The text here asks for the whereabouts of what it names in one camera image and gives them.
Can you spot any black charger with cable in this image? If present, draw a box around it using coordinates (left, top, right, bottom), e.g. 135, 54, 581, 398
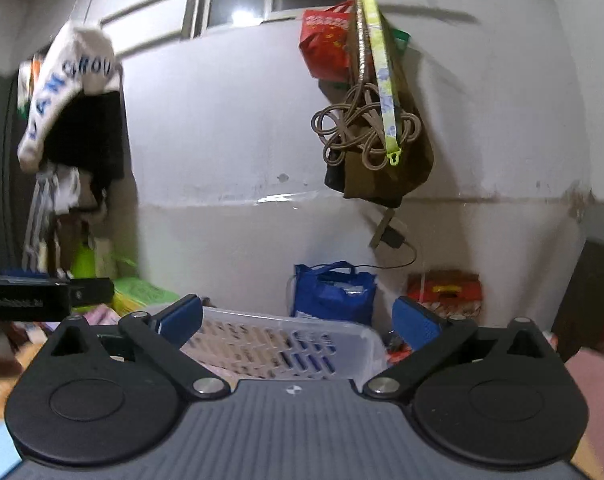
354, 209, 419, 270

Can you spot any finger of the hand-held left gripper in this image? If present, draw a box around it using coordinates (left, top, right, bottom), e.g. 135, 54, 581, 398
66, 277, 115, 309

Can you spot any pink cloth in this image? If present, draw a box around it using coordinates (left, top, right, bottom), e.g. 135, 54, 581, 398
564, 347, 604, 480

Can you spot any brown hanging bag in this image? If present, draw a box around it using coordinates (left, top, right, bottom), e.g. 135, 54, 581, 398
318, 35, 435, 209

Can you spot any white cloth with blue print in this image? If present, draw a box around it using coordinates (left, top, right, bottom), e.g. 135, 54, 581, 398
16, 20, 123, 173

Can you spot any black garment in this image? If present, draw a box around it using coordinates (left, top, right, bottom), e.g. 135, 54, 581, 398
46, 89, 133, 213

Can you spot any green plastic bottle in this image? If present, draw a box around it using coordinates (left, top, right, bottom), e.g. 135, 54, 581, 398
70, 237, 98, 281

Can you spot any white perforated plastic basket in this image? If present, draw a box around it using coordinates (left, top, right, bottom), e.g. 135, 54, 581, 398
146, 304, 389, 383

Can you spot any brown coiled cord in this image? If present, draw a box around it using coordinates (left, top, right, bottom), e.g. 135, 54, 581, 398
310, 4, 423, 172

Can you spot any blue shopping bag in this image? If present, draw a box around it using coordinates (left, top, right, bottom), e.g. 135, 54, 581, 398
293, 260, 379, 327

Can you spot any red hanging bag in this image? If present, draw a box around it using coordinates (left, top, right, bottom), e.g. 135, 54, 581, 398
298, 1, 363, 82

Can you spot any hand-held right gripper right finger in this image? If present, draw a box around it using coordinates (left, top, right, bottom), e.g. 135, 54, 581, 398
363, 296, 558, 403

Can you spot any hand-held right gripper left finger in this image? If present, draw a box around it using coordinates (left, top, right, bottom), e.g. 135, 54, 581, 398
46, 294, 231, 402

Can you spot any dark wooden furniture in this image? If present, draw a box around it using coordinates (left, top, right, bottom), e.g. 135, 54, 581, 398
551, 239, 604, 363

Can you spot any green and yellow bag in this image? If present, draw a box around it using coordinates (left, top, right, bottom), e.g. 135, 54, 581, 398
110, 259, 183, 317

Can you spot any yellow-green printed strap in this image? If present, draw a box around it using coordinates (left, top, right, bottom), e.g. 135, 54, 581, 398
353, 0, 401, 168

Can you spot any red cardboard box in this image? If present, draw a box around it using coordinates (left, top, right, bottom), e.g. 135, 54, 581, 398
406, 269, 484, 322

